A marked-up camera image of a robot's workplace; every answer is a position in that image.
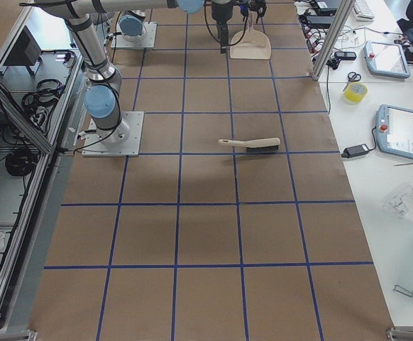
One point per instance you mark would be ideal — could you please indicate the beige plastic dustpan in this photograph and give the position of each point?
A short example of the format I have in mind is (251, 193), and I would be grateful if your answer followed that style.
(250, 44)

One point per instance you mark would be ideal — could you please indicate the beige hand brush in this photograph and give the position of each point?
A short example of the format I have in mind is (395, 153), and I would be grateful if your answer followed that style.
(253, 146)

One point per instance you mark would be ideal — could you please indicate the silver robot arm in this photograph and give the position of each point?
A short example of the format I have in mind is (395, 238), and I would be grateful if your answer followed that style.
(187, 7)
(102, 100)

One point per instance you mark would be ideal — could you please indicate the black scissors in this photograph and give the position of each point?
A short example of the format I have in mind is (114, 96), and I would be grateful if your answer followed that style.
(352, 77)

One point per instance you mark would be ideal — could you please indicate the yellow tape roll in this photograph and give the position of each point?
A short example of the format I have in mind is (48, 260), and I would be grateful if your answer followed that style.
(354, 92)

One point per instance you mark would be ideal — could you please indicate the far teach pendant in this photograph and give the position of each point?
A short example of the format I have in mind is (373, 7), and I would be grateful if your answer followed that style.
(386, 59)

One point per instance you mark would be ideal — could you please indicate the teach pendant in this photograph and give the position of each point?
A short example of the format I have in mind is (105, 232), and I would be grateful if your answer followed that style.
(386, 59)
(394, 130)

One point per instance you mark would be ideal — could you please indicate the black power adapter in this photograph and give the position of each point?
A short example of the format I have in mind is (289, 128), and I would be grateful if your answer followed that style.
(355, 151)

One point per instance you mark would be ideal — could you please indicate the near teach pendant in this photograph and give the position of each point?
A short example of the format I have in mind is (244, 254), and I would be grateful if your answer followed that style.
(394, 130)

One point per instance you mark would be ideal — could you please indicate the aluminium frame post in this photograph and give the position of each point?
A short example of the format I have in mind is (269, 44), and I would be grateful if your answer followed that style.
(336, 27)

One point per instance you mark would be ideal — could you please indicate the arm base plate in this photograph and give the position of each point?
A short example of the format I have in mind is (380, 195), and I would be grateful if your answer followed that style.
(135, 34)
(125, 141)

